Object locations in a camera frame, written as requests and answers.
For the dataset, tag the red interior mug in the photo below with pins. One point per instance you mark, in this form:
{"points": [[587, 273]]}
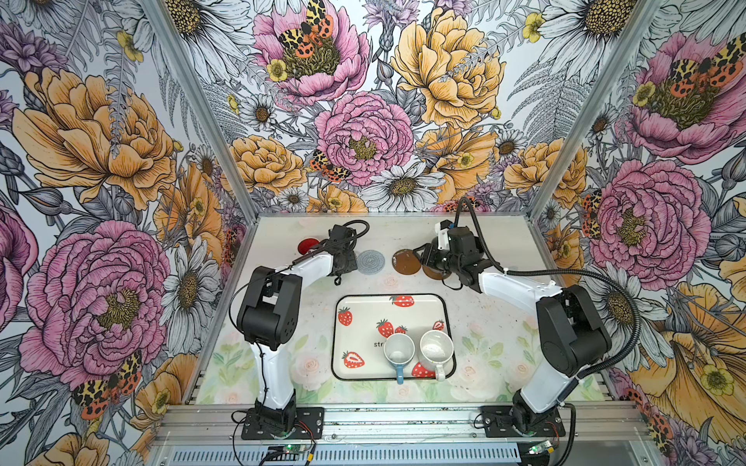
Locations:
{"points": [[306, 245]]}

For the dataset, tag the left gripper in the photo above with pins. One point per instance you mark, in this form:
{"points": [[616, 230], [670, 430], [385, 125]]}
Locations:
{"points": [[352, 266]]}

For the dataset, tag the strawberry print serving tray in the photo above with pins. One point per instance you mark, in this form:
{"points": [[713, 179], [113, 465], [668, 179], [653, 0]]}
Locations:
{"points": [[364, 322]]}

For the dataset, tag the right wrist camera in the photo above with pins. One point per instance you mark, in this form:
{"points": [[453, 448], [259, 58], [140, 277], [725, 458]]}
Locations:
{"points": [[442, 234]]}

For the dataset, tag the green circuit board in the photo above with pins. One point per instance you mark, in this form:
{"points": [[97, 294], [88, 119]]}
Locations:
{"points": [[289, 453]]}

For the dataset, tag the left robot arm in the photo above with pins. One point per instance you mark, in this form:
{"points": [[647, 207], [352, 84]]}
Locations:
{"points": [[269, 315]]}

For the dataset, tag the grey braided coaster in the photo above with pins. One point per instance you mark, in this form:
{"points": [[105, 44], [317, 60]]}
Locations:
{"points": [[370, 262]]}

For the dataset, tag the white mug blue handle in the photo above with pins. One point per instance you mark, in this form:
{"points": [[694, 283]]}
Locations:
{"points": [[399, 350]]}

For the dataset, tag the scratched dark wooden coaster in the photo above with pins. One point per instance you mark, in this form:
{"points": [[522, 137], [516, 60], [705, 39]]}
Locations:
{"points": [[405, 262]]}

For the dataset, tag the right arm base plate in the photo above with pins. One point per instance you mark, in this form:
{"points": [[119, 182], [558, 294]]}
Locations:
{"points": [[502, 421]]}

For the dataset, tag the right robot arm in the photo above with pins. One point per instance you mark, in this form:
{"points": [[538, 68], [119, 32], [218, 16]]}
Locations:
{"points": [[571, 332]]}

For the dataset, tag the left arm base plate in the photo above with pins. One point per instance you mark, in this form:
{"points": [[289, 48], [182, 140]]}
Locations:
{"points": [[303, 420]]}

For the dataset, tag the aluminium front rail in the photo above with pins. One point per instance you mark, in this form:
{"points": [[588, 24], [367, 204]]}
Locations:
{"points": [[348, 424]]}

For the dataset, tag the plain round wooden coaster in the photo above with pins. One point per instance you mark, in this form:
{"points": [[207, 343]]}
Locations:
{"points": [[435, 274]]}

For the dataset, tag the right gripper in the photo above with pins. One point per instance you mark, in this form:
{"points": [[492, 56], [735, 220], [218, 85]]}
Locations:
{"points": [[427, 257]]}

